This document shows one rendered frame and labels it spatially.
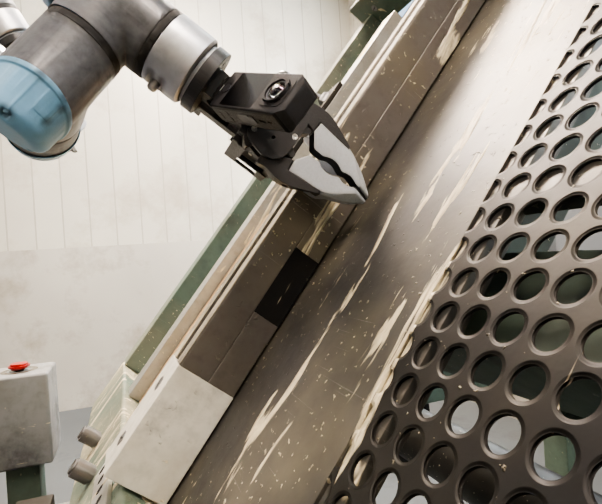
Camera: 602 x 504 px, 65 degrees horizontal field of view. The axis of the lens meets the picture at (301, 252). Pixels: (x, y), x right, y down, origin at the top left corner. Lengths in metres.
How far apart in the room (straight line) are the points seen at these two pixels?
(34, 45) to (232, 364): 0.35
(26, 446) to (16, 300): 3.21
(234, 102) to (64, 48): 0.15
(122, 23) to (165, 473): 0.43
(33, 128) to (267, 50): 4.40
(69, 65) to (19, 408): 0.78
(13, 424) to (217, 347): 0.66
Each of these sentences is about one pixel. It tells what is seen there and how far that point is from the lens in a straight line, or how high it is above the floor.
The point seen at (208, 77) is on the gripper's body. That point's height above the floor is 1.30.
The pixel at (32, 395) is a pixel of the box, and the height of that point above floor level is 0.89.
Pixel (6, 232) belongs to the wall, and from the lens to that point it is 4.31.
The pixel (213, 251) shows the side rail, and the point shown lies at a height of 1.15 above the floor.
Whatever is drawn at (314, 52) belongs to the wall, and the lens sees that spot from 4.97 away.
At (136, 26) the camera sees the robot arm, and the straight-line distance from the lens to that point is 0.49.
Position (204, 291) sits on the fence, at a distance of 0.88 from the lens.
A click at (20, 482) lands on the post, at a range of 1.18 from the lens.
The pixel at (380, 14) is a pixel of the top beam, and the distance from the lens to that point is 1.43.
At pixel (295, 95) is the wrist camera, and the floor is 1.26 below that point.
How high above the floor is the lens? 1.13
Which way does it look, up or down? level
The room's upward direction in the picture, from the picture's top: 4 degrees counter-clockwise
